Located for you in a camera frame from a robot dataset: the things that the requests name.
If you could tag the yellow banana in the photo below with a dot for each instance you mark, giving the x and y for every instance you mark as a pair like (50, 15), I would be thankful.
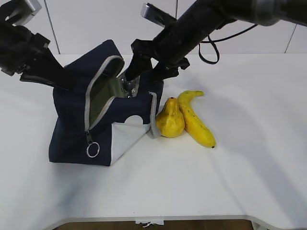
(193, 125)

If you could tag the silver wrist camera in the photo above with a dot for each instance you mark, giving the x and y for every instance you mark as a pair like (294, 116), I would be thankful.
(156, 15)
(20, 12)

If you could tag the green lid glass container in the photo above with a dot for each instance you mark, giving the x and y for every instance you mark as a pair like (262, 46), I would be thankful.
(115, 89)

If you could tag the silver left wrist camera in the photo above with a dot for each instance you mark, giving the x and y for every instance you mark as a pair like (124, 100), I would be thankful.
(20, 12)

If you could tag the yellow pear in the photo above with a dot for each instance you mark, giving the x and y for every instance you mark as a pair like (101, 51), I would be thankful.
(170, 121)

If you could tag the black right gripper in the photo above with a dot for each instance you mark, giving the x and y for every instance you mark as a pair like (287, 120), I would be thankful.
(169, 48)

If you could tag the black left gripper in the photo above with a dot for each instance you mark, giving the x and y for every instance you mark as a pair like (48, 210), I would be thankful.
(18, 45)

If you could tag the navy blue lunch bag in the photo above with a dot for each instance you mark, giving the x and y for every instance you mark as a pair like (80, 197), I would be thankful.
(95, 126)

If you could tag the white tape label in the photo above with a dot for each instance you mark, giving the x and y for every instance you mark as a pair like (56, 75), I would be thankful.
(148, 223)

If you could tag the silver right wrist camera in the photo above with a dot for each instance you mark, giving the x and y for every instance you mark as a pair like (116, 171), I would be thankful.
(156, 15)

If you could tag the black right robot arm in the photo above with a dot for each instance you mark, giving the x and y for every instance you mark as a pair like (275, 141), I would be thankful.
(206, 16)

